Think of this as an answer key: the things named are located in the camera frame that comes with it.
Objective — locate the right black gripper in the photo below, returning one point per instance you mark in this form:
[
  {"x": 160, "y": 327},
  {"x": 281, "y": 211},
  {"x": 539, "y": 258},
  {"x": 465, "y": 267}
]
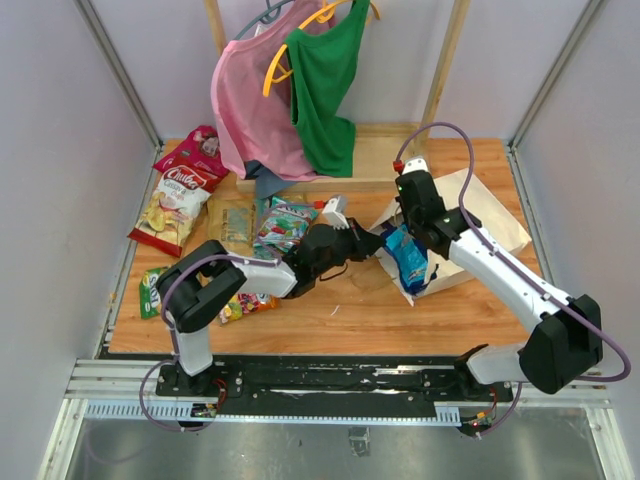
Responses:
[{"x": 407, "y": 219}]

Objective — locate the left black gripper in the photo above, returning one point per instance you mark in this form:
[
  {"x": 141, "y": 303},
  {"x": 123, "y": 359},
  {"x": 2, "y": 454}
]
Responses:
[{"x": 362, "y": 248}]

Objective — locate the blue snack packet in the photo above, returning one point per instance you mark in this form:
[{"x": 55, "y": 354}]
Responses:
[{"x": 415, "y": 272}]

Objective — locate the teal Fox's candy bag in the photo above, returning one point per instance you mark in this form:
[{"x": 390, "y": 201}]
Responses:
[{"x": 280, "y": 223}]

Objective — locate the teal chips snack bag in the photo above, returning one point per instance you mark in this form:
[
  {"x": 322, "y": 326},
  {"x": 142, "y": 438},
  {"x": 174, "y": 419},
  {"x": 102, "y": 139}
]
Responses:
[{"x": 232, "y": 223}]

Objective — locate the orange candy bag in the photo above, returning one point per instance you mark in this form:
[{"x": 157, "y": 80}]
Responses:
[{"x": 246, "y": 304}]

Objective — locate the pink REAL snack bag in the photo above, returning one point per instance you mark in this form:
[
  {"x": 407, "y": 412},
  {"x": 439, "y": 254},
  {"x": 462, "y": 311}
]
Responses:
[{"x": 200, "y": 151}]

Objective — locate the red Chulpi snack bag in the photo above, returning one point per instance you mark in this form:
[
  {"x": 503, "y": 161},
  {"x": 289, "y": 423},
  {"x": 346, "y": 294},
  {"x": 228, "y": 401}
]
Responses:
[{"x": 170, "y": 215}]

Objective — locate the green Fox's candy bag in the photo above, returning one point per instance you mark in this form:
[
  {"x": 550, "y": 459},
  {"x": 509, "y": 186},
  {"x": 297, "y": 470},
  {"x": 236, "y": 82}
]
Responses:
[{"x": 149, "y": 297}]

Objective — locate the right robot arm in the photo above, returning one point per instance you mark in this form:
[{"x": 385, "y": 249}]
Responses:
[{"x": 563, "y": 343}]

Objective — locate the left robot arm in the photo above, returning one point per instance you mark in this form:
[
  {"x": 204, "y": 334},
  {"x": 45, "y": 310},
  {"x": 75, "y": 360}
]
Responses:
[{"x": 197, "y": 288}]

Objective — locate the blue cloth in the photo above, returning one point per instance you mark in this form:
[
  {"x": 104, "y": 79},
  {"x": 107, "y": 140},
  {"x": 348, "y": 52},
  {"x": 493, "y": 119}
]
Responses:
[{"x": 266, "y": 183}]

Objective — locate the pink mesh shirt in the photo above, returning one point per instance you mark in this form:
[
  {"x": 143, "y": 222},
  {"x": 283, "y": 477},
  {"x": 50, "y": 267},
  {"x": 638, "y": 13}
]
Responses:
[{"x": 251, "y": 126}]

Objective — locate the green tank top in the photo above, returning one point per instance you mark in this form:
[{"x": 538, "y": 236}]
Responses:
[{"x": 324, "y": 68}]

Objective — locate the grey-blue clothes hanger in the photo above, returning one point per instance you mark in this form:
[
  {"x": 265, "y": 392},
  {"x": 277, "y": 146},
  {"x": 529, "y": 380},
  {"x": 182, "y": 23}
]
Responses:
[{"x": 270, "y": 14}]

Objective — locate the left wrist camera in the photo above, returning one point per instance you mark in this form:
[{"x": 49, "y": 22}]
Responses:
[{"x": 333, "y": 211}]

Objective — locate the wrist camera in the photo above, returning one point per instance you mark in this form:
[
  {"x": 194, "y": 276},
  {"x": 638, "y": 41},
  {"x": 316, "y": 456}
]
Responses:
[
  {"x": 417, "y": 163},
  {"x": 333, "y": 211}
]

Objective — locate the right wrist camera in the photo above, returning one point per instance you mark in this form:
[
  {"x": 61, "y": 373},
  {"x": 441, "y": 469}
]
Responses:
[{"x": 417, "y": 163}]

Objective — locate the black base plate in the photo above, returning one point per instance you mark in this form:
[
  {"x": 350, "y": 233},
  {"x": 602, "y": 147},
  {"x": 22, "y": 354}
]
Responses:
[{"x": 340, "y": 384}]

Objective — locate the grey cable duct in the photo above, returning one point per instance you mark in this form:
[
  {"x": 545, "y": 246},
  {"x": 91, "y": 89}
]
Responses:
[{"x": 195, "y": 412}]

